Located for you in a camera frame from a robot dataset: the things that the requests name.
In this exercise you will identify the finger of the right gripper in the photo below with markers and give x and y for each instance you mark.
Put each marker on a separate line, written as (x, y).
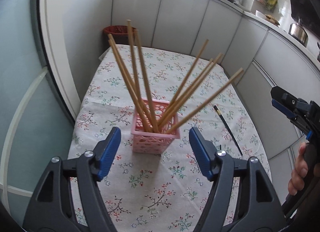
(282, 109)
(283, 97)

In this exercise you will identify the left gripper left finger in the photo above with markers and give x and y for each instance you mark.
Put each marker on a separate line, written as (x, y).
(51, 206)

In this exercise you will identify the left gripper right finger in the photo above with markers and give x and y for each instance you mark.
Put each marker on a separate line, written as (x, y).
(258, 207)

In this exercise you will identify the wooden chopstick four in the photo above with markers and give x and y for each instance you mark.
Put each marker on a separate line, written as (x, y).
(205, 103)

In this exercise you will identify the black chopstick with gold band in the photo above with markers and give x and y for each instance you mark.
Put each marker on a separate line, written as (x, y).
(228, 129)

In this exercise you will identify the wooden chopstick two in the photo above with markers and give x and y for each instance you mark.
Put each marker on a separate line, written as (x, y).
(190, 94)

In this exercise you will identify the white kitchen cabinets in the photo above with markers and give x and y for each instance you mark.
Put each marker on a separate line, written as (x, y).
(268, 55)

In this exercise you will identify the person's right hand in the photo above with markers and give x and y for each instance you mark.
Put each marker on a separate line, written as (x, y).
(296, 183)

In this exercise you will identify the steel kettle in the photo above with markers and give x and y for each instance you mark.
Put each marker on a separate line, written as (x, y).
(297, 31)

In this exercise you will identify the floral tablecloth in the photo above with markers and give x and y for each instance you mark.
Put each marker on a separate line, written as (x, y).
(167, 192)

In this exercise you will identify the white bowl on counter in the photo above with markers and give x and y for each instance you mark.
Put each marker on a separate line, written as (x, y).
(260, 15)

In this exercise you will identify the green yellow snack bag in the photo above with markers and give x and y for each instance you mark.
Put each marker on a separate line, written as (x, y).
(270, 5)

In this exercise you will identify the wooden chopstick in basket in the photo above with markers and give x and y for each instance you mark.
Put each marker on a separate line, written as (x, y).
(127, 79)
(146, 82)
(143, 115)

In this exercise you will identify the pink perforated utensil basket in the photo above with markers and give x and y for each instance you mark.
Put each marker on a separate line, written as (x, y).
(152, 142)

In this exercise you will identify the red trash bin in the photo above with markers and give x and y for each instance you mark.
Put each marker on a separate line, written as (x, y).
(119, 33)

